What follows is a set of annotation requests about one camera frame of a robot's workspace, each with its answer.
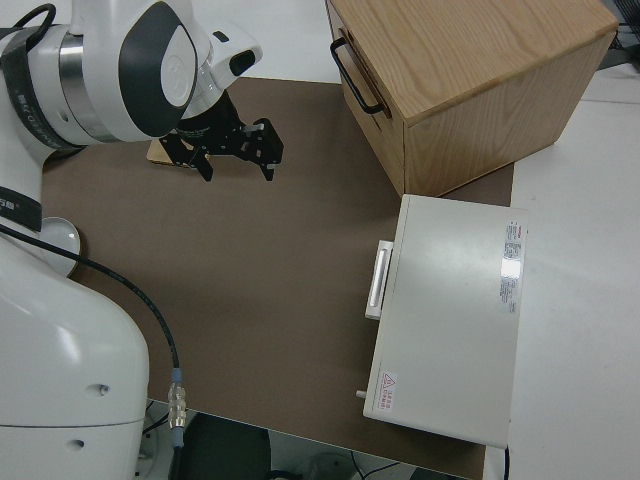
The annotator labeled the brown table mat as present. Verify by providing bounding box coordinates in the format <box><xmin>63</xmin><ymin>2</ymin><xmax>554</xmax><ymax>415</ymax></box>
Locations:
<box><xmin>39</xmin><ymin>76</ymin><xmax>517</xmax><ymax>480</ymax></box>

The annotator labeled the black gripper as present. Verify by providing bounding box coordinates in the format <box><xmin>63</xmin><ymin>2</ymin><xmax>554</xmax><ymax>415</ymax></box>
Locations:
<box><xmin>159</xmin><ymin>97</ymin><xmax>285</xmax><ymax>183</ymax></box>

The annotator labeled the light blue lidded jar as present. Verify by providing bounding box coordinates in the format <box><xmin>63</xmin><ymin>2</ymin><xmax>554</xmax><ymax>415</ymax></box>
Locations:
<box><xmin>41</xmin><ymin>216</ymin><xmax>85</xmax><ymax>277</ymax></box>

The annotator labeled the wooden drawer cabinet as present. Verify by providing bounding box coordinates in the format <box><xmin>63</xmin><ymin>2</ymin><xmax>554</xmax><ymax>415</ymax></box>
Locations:
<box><xmin>324</xmin><ymin>0</ymin><xmax>619</xmax><ymax>198</ymax></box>

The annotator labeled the wooden mug rack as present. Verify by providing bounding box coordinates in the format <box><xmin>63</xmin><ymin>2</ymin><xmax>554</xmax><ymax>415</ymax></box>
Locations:
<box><xmin>145</xmin><ymin>139</ymin><xmax>201</xmax><ymax>174</ymax></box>

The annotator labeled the white oven door handle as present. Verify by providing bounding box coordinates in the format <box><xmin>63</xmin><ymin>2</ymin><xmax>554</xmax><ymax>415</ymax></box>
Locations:
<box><xmin>364</xmin><ymin>240</ymin><xmax>397</xmax><ymax>322</ymax></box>

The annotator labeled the black cabinet handle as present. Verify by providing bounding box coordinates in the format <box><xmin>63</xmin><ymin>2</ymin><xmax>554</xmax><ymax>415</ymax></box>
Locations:
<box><xmin>329</xmin><ymin>38</ymin><xmax>387</xmax><ymax>116</ymax></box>

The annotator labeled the white toaster oven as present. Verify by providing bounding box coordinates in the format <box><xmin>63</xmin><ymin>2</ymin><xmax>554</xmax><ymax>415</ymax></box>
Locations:
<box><xmin>353</xmin><ymin>193</ymin><xmax>530</xmax><ymax>449</ymax></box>

